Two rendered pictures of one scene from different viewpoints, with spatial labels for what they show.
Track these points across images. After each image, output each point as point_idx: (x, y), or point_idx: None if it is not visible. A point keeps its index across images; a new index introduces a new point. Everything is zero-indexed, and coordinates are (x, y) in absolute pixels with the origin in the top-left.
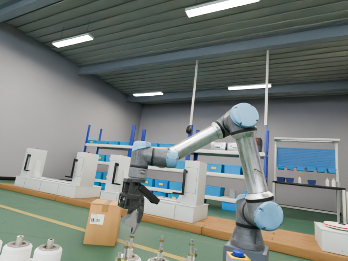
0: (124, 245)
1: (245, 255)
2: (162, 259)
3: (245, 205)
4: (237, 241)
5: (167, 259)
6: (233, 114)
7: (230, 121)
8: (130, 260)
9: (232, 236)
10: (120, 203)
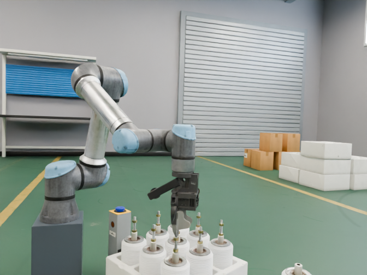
0: (202, 230)
1: (112, 209)
2: (147, 249)
3: (84, 173)
4: (76, 213)
5: (144, 246)
6: (128, 84)
7: (118, 88)
8: (181, 256)
9: (67, 214)
10: (197, 203)
